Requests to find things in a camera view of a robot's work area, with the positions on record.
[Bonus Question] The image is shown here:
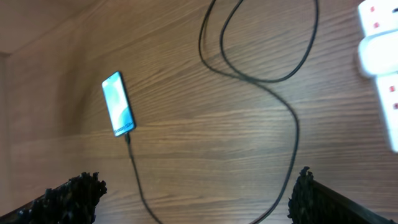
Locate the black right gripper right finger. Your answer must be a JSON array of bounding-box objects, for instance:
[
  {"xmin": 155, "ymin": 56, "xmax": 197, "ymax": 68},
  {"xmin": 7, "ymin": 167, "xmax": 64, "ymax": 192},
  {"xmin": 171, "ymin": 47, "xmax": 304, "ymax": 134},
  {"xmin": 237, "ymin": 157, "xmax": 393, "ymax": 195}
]
[{"xmin": 288, "ymin": 167, "xmax": 395, "ymax": 224}]

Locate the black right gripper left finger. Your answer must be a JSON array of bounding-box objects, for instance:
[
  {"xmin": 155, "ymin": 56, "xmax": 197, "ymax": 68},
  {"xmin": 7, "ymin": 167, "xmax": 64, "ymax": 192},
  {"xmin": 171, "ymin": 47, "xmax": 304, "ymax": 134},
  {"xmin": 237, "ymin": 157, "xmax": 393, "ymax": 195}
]
[{"xmin": 1, "ymin": 172, "xmax": 107, "ymax": 224}]

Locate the Galaxy S24+ smartphone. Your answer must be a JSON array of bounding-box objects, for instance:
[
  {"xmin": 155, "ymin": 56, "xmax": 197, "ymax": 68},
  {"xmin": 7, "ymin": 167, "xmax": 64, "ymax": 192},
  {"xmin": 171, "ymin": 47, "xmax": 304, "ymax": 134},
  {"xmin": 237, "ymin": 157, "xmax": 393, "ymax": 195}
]
[{"xmin": 101, "ymin": 71, "xmax": 136, "ymax": 137}]

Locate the black USB charger cable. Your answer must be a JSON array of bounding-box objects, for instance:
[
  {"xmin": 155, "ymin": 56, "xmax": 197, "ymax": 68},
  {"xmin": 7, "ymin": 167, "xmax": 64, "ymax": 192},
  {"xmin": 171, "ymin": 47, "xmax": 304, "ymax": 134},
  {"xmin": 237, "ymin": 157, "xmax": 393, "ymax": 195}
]
[{"xmin": 124, "ymin": 0, "xmax": 320, "ymax": 224}]

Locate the white charger plug adapter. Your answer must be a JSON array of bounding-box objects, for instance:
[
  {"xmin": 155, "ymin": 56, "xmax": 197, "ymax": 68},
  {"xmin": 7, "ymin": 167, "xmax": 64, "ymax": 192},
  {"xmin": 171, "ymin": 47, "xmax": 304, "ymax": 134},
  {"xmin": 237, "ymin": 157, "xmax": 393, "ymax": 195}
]
[{"xmin": 358, "ymin": 30, "xmax": 397, "ymax": 78}]

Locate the white power strip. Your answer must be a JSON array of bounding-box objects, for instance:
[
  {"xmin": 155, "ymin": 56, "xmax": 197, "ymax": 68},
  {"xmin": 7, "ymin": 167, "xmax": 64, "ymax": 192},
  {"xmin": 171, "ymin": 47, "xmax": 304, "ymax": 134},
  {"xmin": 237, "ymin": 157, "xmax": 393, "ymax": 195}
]
[{"xmin": 358, "ymin": 0, "xmax": 397, "ymax": 152}]

